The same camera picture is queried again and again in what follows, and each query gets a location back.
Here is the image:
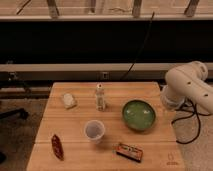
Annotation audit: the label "black power cable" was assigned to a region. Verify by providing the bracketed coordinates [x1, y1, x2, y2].
[171, 98, 213, 145]

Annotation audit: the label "dark red snack wrapper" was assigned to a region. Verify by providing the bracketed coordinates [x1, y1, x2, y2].
[51, 134, 64, 161]

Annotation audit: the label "small clear plastic bottle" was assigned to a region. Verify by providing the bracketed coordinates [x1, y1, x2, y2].
[95, 84, 106, 111]

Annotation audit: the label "green ceramic bowl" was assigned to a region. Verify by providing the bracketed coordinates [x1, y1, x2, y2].
[122, 100, 156, 131]

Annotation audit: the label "translucent plastic cup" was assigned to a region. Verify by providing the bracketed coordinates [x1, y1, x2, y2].
[84, 120, 106, 144]

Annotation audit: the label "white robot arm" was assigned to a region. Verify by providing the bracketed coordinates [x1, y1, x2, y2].
[160, 61, 213, 114]

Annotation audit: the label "black hanging cable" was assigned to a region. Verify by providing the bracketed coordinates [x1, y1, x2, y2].
[119, 11, 156, 82]

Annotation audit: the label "white crumpled packet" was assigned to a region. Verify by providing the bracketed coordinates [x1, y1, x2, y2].
[62, 93, 77, 109]

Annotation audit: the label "orange black candy box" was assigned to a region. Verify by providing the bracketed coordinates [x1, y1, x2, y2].
[116, 143, 143, 162]

